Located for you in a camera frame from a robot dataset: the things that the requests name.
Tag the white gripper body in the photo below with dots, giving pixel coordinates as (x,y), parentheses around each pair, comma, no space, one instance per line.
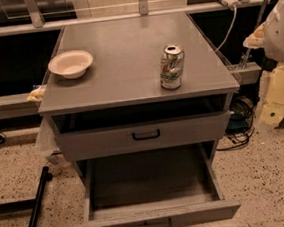
(281,35)

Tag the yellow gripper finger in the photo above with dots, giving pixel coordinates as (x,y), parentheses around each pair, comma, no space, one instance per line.
(256,39)

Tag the green 7up soda can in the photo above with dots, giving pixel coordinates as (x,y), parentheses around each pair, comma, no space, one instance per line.
(172,65)

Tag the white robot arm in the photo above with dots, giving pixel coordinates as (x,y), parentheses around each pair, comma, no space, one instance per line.
(269,36)

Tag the grey upper drawer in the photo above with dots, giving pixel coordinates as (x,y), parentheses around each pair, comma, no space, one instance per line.
(115,140)

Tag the grey drawer cabinet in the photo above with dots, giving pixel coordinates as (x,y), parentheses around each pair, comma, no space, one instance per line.
(122,86)

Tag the grey open lower drawer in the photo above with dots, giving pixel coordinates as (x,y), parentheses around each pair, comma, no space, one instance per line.
(173,187)

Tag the white paper bowl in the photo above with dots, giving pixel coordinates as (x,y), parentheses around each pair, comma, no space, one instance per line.
(71,64)

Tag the clear plastic bag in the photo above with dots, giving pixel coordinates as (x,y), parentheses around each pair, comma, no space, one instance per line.
(45,143)

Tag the black floor stand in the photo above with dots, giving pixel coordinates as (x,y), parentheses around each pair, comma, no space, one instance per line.
(33,204)

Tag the metal frame rail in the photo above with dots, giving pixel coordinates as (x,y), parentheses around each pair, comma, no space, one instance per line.
(247,75)

